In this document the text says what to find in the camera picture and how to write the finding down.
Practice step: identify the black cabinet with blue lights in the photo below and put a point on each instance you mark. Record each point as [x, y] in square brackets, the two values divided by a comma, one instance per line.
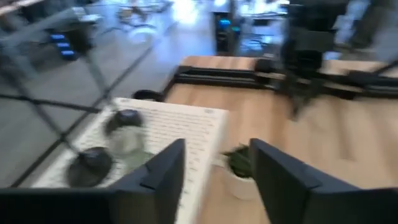
[74, 43]

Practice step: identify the medium black candlestick holder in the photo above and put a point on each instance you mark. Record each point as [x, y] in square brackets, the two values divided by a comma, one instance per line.
[90, 166]

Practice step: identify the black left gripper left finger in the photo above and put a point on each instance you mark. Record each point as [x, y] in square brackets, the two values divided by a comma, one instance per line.
[149, 199]

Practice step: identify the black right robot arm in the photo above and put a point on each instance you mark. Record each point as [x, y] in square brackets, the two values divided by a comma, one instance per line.
[304, 56]

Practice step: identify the white perforated metal shelf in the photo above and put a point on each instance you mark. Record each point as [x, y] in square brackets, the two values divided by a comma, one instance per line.
[186, 130]

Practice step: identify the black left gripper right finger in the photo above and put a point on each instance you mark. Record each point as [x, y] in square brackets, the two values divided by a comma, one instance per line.
[295, 202]

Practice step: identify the white pot with green plant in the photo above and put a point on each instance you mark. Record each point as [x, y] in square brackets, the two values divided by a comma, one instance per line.
[239, 186]

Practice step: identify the black computer tower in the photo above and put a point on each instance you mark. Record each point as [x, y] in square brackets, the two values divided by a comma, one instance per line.
[225, 34]

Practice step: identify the clear ribbed glass candle holder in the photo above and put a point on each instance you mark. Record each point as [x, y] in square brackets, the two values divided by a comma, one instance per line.
[127, 146]

